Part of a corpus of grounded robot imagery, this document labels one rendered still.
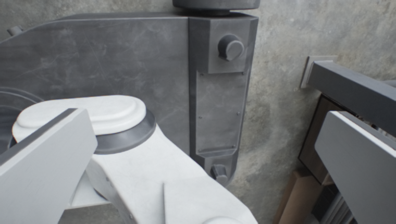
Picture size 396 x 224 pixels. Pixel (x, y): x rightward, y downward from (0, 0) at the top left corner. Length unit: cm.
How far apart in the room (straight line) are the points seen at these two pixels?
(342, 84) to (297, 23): 23
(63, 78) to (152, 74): 18
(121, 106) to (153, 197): 17
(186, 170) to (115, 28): 30
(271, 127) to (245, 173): 27
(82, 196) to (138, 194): 22
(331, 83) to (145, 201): 65
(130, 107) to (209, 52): 19
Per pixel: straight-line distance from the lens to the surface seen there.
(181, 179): 29
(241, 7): 45
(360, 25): 93
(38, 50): 50
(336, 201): 105
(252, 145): 91
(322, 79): 80
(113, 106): 37
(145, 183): 29
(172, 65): 46
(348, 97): 73
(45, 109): 42
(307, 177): 118
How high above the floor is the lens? 61
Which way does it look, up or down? 57 degrees down
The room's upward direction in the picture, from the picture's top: 159 degrees clockwise
